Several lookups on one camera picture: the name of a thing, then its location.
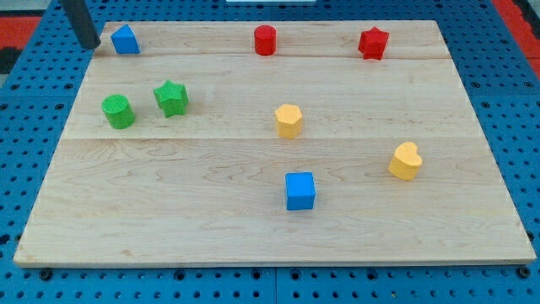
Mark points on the blue triangle block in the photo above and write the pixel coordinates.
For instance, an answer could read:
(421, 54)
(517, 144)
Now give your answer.
(125, 41)

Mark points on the yellow hexagon block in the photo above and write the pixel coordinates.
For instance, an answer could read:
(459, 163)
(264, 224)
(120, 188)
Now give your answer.
(289, 121)

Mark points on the blue cube block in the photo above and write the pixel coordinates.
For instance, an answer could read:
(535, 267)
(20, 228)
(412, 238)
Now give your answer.
(299, 190)

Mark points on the light wooden board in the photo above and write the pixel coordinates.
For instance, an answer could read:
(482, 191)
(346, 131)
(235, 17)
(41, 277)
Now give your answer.
(206, 189)

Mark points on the green star block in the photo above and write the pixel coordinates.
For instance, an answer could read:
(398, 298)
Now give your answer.
(172, 98)

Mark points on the red cylinder block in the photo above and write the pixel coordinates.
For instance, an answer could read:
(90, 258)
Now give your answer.
(265, 40)

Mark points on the yellow heart block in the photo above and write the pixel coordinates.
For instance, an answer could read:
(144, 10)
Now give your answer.
(405, 162)

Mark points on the red star block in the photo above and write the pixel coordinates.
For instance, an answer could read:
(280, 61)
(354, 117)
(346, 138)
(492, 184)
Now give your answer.
(372, 43)

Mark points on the green cylinder block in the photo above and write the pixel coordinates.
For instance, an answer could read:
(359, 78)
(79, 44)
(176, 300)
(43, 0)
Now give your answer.
(118, 111)

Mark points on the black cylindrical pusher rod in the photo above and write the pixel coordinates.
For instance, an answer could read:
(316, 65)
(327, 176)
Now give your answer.
(82, 23)

